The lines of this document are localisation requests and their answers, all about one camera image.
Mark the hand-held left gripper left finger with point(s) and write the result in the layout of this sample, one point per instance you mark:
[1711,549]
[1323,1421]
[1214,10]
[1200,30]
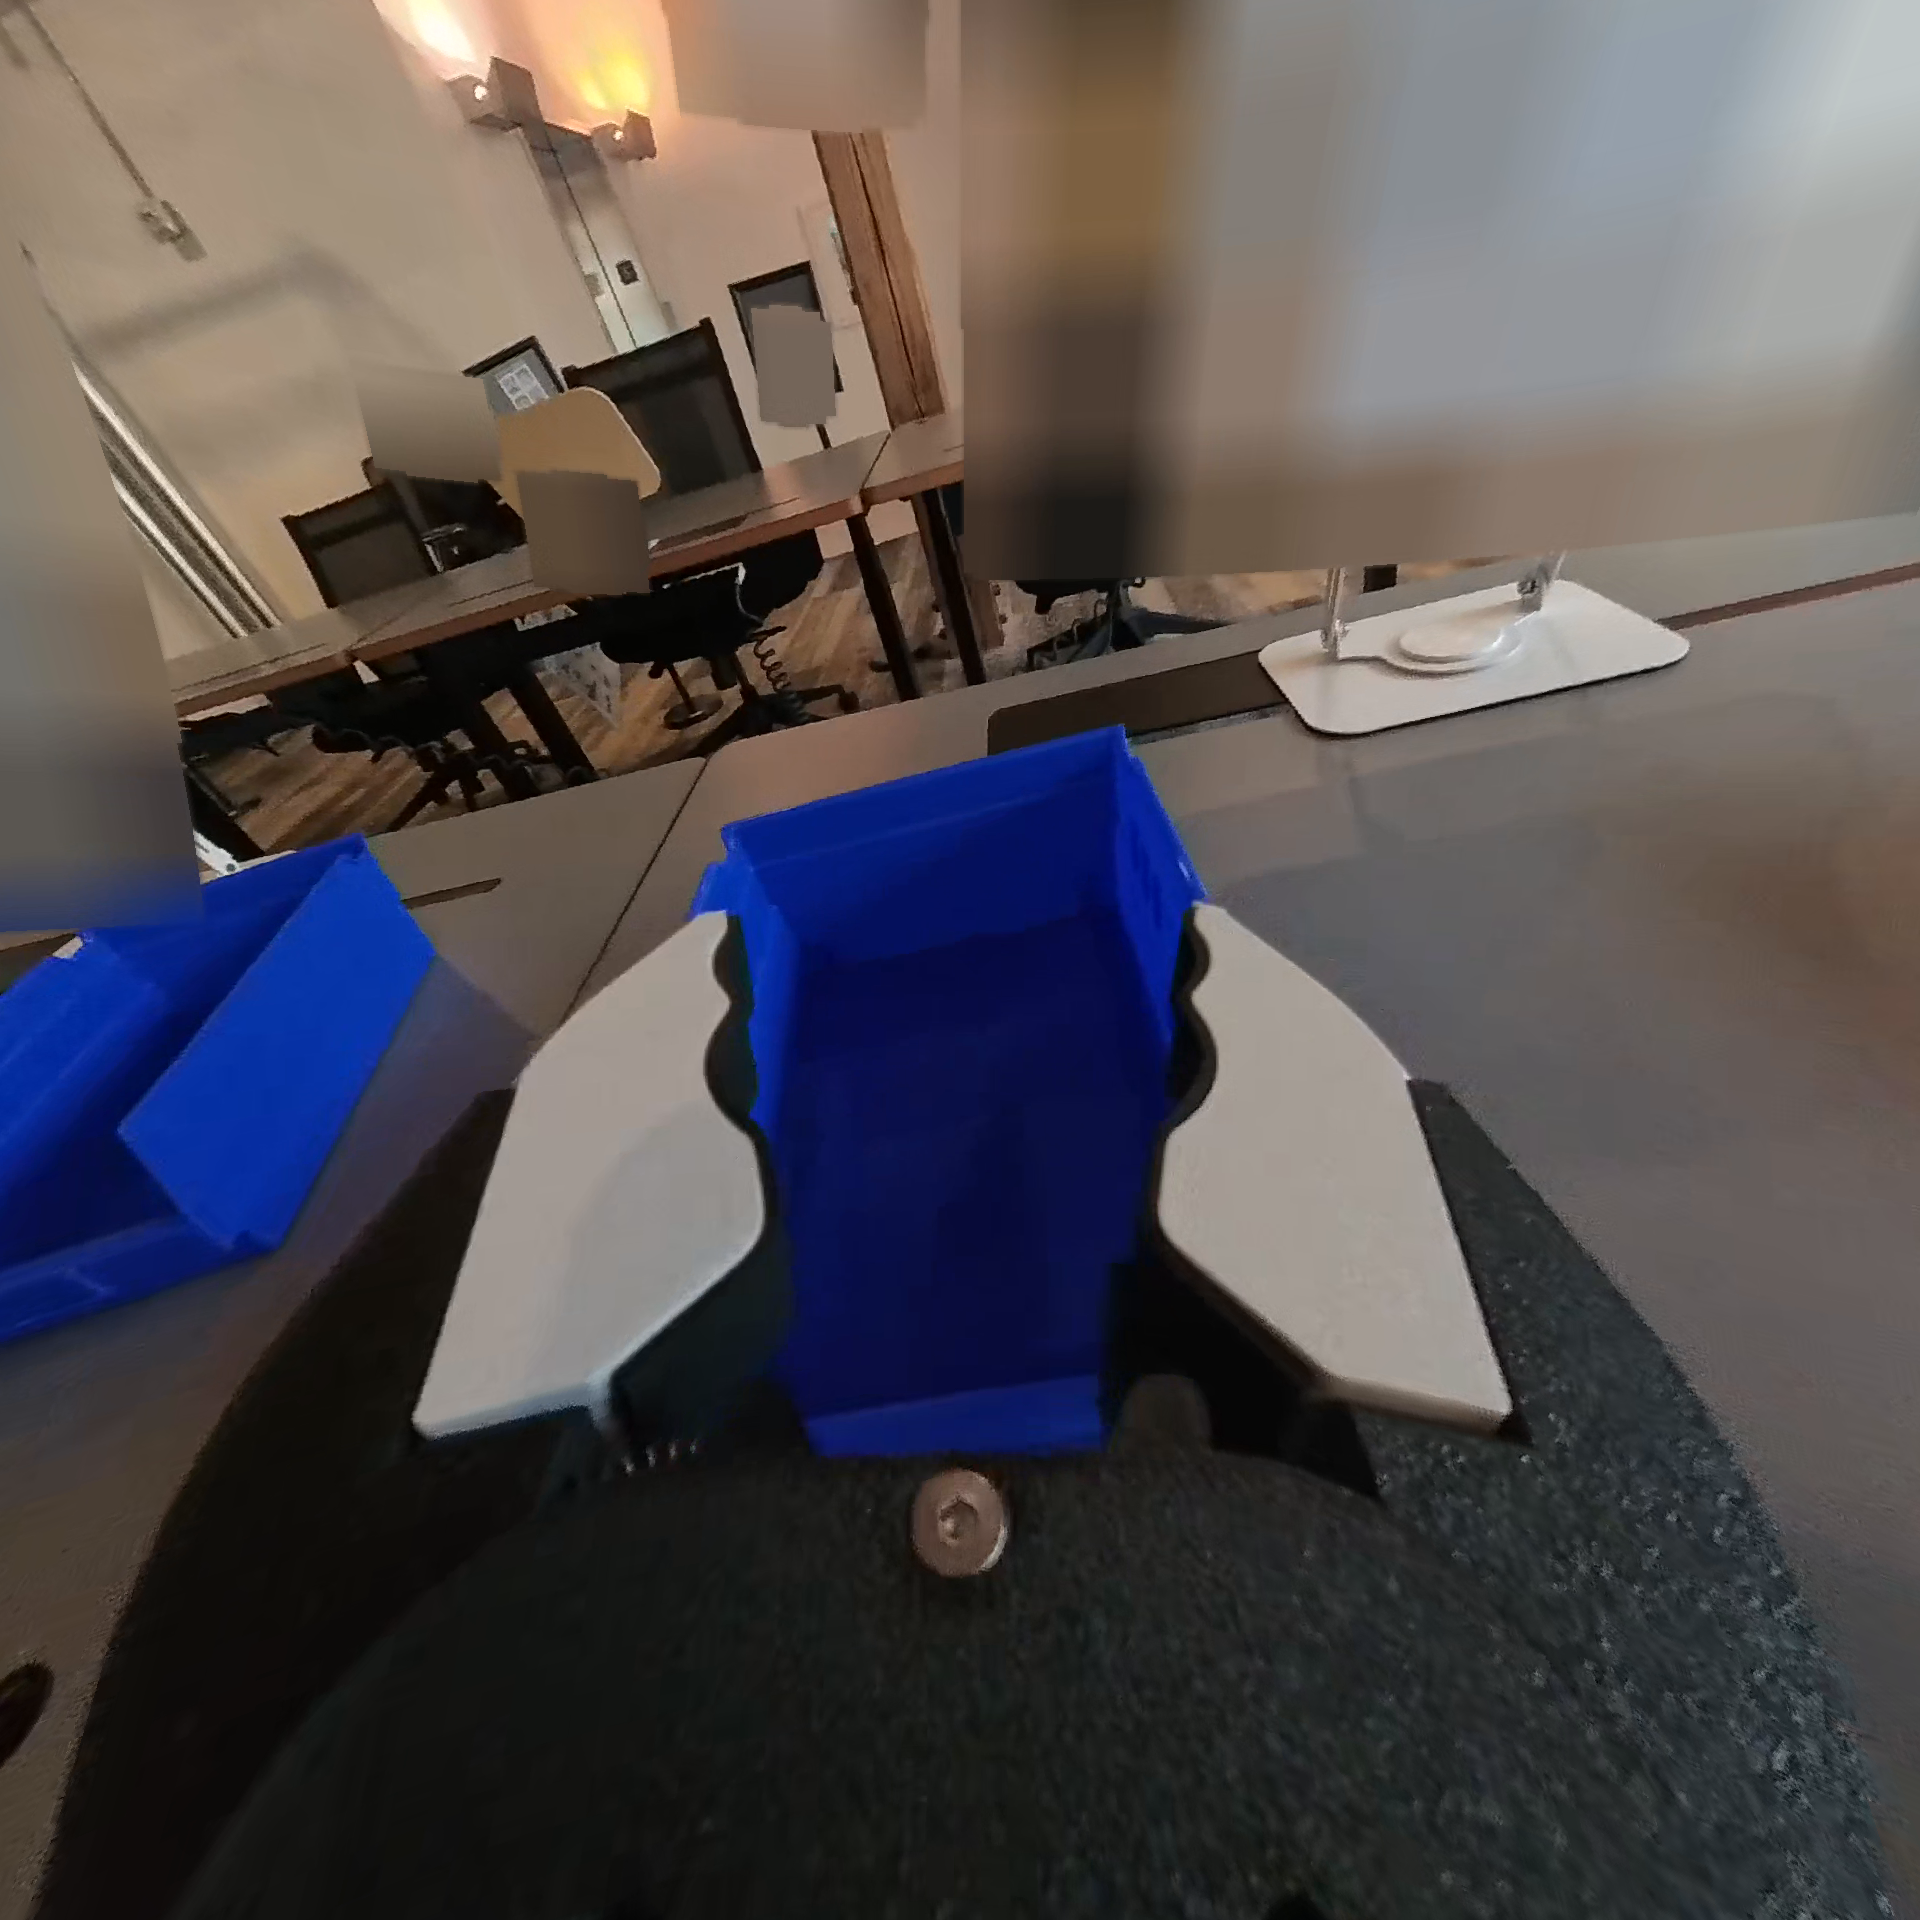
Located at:
[600,1200]

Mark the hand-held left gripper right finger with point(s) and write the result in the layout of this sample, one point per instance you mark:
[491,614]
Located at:
[1319,1200]

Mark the blue plastic bin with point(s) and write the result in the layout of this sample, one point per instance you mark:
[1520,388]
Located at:
[944,1125]
[226,1108]

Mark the wooden top desk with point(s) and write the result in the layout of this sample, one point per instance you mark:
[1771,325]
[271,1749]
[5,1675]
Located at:
[722,516]
[923,457]

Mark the black office chair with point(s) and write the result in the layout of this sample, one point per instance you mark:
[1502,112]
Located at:
[359,539]

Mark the plain wooden display board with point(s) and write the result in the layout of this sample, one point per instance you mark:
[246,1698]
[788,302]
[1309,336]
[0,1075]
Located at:
[579,435]

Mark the metal elevator door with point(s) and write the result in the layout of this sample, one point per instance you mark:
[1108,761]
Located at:
[600,240]

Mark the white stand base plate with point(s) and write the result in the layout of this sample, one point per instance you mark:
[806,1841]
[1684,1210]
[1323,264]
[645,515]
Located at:
[1589,651]

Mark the wooden support post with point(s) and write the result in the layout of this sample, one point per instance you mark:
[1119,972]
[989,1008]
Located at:
[885,284]

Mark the wall sconce lamp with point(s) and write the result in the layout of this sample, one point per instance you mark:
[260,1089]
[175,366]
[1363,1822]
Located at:
[494,91]
[628,138]

